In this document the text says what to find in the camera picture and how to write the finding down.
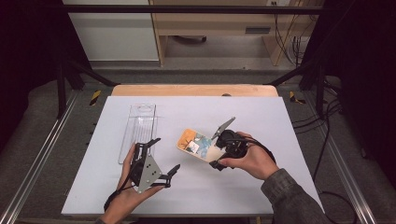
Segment clear plastic tray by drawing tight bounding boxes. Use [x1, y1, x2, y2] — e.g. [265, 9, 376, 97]
[117, 103, 158, 165]

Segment wooden desk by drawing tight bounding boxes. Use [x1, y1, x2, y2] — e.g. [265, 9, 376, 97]
[148, 0, 325, 67]

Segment bundle of desk cables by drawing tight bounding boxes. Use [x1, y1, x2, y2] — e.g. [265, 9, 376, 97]
[272, 1, 310, 67]

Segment black horizontal frame bar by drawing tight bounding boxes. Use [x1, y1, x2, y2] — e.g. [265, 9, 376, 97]
[61, 4, 325, 15]

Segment white cabinet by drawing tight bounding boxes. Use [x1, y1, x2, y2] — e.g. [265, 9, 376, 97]
[61, 0, 160, 62]

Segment black curtain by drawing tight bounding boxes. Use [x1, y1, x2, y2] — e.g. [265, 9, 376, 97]
[0, 0, 92, 153]
[301, 0, 396, 183]

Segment black frame strut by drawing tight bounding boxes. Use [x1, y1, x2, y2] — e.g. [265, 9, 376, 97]
[56, 58, 121, 119]
[263, 58, 327, 119]

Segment right hand-held gripper cable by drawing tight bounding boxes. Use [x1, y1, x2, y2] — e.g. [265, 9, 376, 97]
[239, 137, 277, 165]

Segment wooden table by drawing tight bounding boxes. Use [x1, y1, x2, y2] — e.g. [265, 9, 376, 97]
[111, 83, 279, 98]

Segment left hand-held gripper cable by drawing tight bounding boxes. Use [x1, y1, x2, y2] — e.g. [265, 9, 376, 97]
[103, 176, 136, 213]

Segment white table board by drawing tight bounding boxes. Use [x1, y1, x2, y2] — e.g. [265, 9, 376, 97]
[61, 95, 326, 217]

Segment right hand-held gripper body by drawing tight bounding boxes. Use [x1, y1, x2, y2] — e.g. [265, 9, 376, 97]
[210, 116, 250, 160]

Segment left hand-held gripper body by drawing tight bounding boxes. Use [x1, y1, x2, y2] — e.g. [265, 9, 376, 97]
[128, 142, 172, 194]

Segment yellow black tape marker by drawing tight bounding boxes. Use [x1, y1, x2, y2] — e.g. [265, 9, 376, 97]
[89, 90, 103, 106]
[289, 91, 307, 105]

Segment black floor cables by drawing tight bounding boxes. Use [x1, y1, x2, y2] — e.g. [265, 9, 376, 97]
[291, 77, 360, 224]

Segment person's left hand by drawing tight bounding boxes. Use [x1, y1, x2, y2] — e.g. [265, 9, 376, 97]
[100, 143, 164, 224]

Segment person's right hand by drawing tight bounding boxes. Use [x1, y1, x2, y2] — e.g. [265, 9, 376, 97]
[218, 131, 280, 182]

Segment hand-held gripper cable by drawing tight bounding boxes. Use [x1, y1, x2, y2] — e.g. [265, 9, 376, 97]
[103, 176, 136, 213]
[239, 137, 277, 165]

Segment aluminium rail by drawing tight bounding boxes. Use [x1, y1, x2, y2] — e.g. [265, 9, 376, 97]
[0, 90, 80, 224]
[302, 90, 378, 224]

